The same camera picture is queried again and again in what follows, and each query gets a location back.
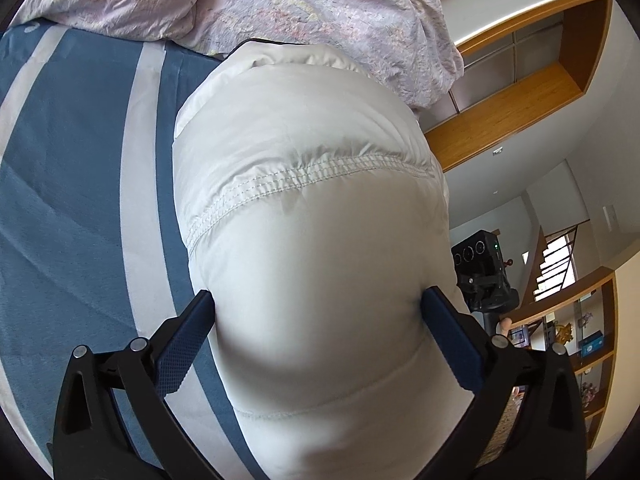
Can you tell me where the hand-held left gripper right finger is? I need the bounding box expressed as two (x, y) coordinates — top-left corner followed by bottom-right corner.
(421, 285), (587, 480)

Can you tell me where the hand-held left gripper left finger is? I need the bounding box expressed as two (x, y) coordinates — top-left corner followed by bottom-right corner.
(49, 290), (222, 480)

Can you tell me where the white puffer jacket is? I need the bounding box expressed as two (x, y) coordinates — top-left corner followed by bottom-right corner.
(172, 40), (488, 480)

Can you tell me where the blue box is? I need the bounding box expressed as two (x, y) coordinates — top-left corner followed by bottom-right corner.
(580, 332), (606, 357)

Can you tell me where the wooden bookshelf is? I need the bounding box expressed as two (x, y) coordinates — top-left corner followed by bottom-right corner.
(509, 266), (620, 453)

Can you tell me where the blue white striped bed sheet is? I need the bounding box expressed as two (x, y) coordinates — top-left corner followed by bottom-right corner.
(0, 22), (261, 480)

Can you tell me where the pink floral duvet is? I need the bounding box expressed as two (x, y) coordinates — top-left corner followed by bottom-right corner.
(10, 0), (466, 110)

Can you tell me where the wooden window frame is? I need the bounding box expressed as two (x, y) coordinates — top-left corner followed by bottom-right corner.
(424, 0), (615, 173)

